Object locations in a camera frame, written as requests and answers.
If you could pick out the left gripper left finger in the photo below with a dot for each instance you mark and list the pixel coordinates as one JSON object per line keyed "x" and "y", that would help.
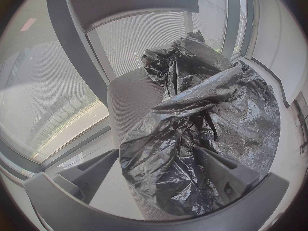
{"x": 81, "y": 182}

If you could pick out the grey padded white-framed chair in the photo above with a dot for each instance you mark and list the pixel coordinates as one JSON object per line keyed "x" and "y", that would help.
{"x": 134, "y": 95}

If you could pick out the black plastic bag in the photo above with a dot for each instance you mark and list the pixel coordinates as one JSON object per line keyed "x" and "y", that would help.
{"x": 216, "y": 119}

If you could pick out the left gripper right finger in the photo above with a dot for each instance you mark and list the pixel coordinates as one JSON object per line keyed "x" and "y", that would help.
{"x": 231, "y": 177}

